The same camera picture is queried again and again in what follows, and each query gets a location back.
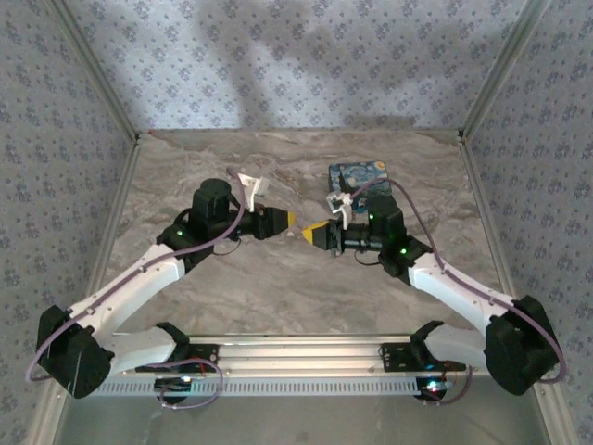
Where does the aluminium mounting rail beam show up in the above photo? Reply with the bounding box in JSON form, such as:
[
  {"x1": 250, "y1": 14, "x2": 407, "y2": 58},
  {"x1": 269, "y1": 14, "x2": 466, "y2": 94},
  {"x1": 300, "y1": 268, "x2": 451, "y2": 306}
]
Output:
[{"x1": 110, "y1": 333, "x2": 487, "y2": 377}]

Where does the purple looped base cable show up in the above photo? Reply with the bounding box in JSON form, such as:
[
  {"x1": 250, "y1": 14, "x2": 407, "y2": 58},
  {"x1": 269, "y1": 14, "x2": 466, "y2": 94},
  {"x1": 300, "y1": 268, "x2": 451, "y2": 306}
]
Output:
[
  {"x1": 422, "y1": 364, "x2": 474, "y2": 407},
  {"x1": 156, "y1": 359, "x2": 224, "y2": 410}
]

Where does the aluminium corner post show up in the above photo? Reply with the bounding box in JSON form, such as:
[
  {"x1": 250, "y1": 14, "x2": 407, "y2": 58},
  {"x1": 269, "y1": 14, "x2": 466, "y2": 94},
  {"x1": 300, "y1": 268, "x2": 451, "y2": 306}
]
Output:
[
  {"x1": 458, "y1": 0, "x2": 553, "y2": 142},
  {"x1": 54, "y1": 0, "x2": 142, "y2": 142}
]

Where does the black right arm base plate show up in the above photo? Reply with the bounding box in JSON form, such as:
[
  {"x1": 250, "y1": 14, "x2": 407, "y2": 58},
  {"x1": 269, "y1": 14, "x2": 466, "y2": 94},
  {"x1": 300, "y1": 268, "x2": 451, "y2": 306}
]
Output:
[{"x1": 379, "y1": 341, "x2": 467, "y2": 373}]

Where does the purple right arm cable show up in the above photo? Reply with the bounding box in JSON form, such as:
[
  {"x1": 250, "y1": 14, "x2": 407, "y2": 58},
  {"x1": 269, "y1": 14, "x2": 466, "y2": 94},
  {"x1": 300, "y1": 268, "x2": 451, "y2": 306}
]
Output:
[{"x1": 349, "y1": 178, "x2": 568, "y2": 385}]

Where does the starry night print box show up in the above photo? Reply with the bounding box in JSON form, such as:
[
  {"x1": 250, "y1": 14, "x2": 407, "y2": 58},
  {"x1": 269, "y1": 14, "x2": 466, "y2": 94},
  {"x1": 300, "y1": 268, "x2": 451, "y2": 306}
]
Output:
[{"x1": 327, "y1": 160, "x2": 393, "y2": 214}]

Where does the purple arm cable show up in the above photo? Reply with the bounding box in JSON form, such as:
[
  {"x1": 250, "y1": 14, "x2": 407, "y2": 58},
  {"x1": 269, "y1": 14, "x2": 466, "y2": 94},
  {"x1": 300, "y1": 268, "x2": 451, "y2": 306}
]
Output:
[
  {"x1": 25, "y1": 167, "x2": 249, "y2": 384},
  {"x1": 349, "y1": 178, "x2": 568, "y2": 385}
]

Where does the slotted grey cable duct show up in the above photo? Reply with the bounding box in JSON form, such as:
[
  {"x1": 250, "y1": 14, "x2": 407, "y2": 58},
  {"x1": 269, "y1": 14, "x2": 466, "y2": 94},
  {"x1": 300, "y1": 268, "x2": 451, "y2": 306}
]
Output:
[{"x1": 92, "y1": 375, "x2": 447, "y2": 398}]

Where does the aluminium table side rail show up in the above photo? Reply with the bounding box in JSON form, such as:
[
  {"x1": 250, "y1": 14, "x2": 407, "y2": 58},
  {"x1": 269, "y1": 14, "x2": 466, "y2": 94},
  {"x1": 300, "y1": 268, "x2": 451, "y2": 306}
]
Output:
[
  {"x1": 32, "y1": 137, "x2": 144, "y2": 445},
  {"x1": 458, "y1": 137, "x2": 580, "y2": 445}
]

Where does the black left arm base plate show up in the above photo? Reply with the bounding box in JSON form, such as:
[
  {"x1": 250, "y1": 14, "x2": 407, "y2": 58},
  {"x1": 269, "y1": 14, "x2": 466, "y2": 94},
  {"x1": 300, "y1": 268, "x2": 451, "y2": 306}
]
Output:
[{"x1": 133, "y1": 340, "x2": 220, "y2": 373}]

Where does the grey metal bottom panel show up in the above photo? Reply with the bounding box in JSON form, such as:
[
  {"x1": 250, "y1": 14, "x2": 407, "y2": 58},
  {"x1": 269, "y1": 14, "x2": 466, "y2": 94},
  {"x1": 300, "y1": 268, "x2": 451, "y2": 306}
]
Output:
[{"x1": 57, "y1": 375, "x2": 555, "y2": 445}]

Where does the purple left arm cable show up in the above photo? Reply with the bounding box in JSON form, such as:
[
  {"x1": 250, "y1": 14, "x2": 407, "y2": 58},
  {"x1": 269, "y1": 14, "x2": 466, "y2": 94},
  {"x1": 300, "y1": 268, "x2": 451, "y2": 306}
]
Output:
[{"x1": 25, "y1": 167, "x2": 249, "y2": 384}]

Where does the control board with green light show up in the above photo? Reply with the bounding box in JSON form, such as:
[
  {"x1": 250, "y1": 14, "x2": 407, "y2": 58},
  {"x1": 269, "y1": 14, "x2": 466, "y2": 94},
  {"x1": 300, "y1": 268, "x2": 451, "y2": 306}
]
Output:
[
  {"x1": 415, "y1": 376, "x2": 454, "y2": 402},
  {"x1": 154, "y1": 376, "x2": 201, "y2": 404}
]

